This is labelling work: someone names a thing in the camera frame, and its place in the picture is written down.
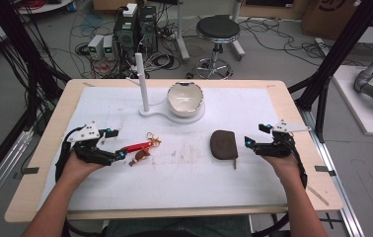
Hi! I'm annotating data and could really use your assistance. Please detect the white floor platform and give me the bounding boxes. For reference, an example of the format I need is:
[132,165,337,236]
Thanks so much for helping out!
[332,64,373,138]

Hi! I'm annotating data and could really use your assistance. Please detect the white power strip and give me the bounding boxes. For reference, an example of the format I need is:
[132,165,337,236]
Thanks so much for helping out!
[314,37,333,57]

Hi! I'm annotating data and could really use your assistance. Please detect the white desk leg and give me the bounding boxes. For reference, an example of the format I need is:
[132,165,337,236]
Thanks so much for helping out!
[174,0,191,62]
[229,0,247,62]

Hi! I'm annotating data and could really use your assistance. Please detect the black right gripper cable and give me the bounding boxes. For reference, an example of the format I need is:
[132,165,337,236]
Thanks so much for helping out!
[285,132,309,190]

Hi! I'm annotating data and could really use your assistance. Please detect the beige tape strip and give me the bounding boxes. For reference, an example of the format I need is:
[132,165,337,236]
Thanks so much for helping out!
[306,185,331,207]

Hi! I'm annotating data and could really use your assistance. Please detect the white box on computer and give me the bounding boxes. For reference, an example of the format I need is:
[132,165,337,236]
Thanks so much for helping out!
[122,2,139,19]

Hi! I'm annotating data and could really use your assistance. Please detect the black cable bundle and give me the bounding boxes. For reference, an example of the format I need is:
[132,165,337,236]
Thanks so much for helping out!
[0,6,60,136]

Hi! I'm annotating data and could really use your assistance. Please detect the wooden table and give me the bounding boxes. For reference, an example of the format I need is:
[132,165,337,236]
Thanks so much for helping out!
[4,78,344,224]

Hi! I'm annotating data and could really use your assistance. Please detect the person's right hand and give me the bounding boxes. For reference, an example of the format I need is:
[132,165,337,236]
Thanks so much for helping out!
[261,152,303,186]

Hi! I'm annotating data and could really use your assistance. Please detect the white round table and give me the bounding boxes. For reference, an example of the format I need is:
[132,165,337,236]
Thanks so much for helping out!
[12,0,74,16]

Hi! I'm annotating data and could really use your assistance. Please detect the cardboard box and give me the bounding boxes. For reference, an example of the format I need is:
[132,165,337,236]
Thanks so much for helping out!
[300,0,373,41]

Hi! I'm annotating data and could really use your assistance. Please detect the floor cables tangle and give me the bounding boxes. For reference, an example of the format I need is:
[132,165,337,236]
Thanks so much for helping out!
[69,3,366,80]

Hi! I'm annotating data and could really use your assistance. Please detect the white bowl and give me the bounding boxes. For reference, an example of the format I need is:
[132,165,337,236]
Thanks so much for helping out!
[166,81,205,119]

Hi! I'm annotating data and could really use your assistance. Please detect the white stand with pole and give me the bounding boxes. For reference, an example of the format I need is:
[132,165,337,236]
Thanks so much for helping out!
[124,52,206,125]

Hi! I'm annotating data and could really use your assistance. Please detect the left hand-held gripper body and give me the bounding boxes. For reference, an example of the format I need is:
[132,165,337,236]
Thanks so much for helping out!
[64,120,108,166]

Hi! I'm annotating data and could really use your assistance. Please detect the black round stool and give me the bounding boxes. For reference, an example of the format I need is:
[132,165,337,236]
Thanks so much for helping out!
[192,14,242,80]

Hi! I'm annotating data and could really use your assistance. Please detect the person's left hand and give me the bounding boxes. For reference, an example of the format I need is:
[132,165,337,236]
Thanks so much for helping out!
[60,151,106,186]

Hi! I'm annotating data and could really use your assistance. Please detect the grey power supply unit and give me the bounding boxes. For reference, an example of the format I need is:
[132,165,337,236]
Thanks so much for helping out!
[102,35,116,60]
[87,34,106,60]

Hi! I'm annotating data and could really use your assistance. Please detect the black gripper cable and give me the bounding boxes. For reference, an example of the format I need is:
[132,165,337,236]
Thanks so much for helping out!
[285,132,309,190]
[54,125,88,183]

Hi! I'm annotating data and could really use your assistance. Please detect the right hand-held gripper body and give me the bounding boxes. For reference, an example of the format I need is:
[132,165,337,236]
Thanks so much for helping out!
[259,118,313,159]

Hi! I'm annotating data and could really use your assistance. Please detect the black metal frame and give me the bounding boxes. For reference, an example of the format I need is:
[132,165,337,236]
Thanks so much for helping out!
[0,0,72,196]
[287,0,373,143]

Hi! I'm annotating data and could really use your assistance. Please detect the black computer tower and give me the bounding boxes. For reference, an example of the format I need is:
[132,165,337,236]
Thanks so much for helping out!
[112,9,140,59]
[137,5,159,54]

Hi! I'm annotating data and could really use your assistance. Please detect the brown zip pouch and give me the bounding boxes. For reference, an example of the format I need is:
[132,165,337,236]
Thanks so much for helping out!
[209,129,240,171]

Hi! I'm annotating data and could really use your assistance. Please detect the grey tape piece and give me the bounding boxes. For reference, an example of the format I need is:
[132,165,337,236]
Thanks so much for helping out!
[21,166,40,176]
[314,165,337,178]

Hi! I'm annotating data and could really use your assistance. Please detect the aluminium rail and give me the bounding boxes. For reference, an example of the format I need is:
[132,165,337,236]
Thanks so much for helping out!
[0,129,35,220]
[298,108,367,237]

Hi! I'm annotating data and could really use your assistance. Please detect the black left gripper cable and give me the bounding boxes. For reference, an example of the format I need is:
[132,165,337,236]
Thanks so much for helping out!
[54,125,88,183]

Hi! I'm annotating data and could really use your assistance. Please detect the white table mat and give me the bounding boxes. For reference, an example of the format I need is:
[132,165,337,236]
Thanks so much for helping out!
[37,86,289,212]

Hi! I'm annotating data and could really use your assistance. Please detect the person's dark trousers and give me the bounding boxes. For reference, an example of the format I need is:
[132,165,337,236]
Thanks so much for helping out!
[104,214,254,237]

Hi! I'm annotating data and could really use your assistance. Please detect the red strap keychain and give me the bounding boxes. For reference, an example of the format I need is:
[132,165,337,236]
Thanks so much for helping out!
[121,131,163,168]

